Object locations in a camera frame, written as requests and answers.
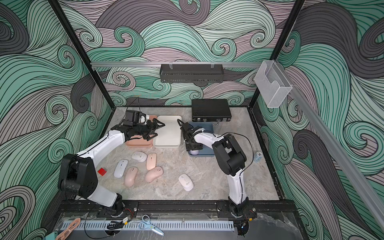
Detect pink mouse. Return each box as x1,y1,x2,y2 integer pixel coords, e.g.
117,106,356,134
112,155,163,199
145,166,164,183
124,167,139,188

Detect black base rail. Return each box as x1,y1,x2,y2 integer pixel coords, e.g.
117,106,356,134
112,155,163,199
57,200,297,219

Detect red small cube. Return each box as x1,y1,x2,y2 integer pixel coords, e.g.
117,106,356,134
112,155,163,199
98,168,107,176

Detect cream storage tray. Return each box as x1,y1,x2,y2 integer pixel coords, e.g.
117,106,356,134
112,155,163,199
153,115,182,149

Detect white mouse upper left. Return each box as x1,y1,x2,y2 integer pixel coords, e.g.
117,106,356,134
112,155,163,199
132,151,148,163

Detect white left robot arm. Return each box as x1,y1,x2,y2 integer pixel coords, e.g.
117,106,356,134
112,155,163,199
58,118,166,218

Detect blue storage tray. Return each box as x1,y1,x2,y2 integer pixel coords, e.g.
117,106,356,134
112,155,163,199
189,122,215,158

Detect pink storage tray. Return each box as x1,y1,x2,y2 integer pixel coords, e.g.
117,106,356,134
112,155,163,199
125,114,159,148

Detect white slotted cable duct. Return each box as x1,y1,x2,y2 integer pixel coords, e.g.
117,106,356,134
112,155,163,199
75,220,235,232

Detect clear plastic wall holder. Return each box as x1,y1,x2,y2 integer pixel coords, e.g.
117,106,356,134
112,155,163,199
255,60,293,108

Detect white mouse with logo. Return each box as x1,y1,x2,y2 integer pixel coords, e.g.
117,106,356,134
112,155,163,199
178,174,194,192

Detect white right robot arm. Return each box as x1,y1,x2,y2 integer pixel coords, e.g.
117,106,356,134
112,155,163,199
179,122,249,217

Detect black ribbed briefcase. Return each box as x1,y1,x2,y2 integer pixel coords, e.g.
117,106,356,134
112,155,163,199
192,99,232,122

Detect peach flat mouse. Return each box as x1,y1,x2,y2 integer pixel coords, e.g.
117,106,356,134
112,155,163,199
146,153,157,171

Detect blue handled scissors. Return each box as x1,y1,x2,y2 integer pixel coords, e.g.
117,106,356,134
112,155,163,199
138,215,165,236

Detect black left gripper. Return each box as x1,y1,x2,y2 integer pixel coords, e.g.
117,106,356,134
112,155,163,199
133,119,165,141

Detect pale blue white flat mouse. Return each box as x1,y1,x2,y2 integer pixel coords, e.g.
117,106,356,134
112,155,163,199
114,160,128,179

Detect black wall shelf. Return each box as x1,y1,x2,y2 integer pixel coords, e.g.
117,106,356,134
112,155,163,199
160,64,224,84

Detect aluminium wall rail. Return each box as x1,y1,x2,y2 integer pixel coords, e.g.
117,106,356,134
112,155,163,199
90,61,263,70

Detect orange cable coil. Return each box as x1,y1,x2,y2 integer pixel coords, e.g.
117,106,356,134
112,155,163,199
54,217,82,240

